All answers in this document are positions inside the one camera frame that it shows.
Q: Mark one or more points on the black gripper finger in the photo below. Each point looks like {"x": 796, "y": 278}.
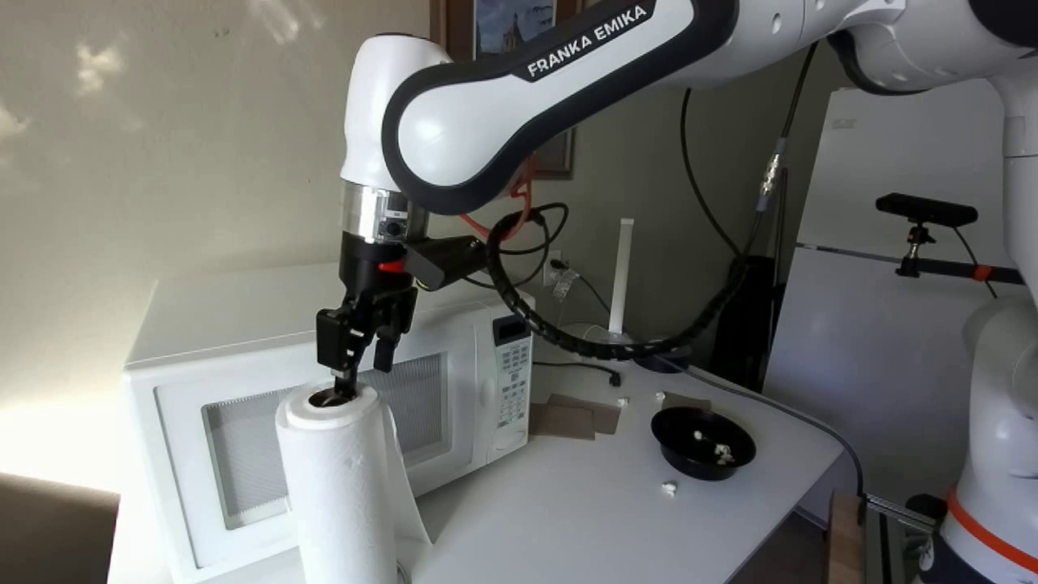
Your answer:
{"x": 392, "y": 328}
{"x": 339, "y": 342}

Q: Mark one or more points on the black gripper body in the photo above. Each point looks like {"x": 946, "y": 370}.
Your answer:
{"x": 373, "y": 271}

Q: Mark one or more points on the white paper towel roll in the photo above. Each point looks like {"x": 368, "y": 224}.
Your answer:
{"x": 342, "y": 489}

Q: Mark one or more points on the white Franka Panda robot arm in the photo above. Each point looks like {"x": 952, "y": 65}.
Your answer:
{"x": 488, "y": 119}

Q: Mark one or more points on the white microwave oven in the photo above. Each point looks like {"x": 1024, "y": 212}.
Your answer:
{"x": 239, "y": 326}

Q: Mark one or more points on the brown cardboard piece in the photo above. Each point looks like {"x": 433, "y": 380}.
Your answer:
{"x": 571, "y": 418}

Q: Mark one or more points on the brown framed building picture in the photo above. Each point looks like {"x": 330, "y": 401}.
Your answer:
{"x": 555, "y": 157}

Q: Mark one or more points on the small white scrap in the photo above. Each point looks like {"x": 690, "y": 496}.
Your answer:
{"x": 669, "y": 489}

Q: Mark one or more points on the black bowl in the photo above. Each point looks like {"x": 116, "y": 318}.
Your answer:
{"x": 703, "y": 445}

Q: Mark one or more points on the black tower speaker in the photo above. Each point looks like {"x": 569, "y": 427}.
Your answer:
{"x": 760, "y": 334}

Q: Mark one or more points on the white board panel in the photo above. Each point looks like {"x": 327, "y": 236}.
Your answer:
{"x": 886, "y": 358}

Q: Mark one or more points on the wooden plank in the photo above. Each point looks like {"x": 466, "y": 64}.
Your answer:
{"x": 845, "y": 546}

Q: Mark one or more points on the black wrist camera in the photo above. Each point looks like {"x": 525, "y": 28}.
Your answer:
{"x": 442, "y": 260}

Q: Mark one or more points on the white wall outlet with plug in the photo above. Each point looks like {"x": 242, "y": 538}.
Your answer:
{"x": 558, "y": 278}

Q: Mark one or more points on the white post stand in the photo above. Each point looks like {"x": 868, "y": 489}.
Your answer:
{"x": 621, "y": 280}

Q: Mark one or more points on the aluminium frame profile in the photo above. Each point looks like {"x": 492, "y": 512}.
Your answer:
{"x": 895, "y": 538}

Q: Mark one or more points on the black camera bar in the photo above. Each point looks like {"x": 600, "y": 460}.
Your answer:
{"x": 928, "y": 208}

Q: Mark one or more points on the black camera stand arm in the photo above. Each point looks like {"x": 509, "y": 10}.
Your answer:
{"x": 952, "y": 266}

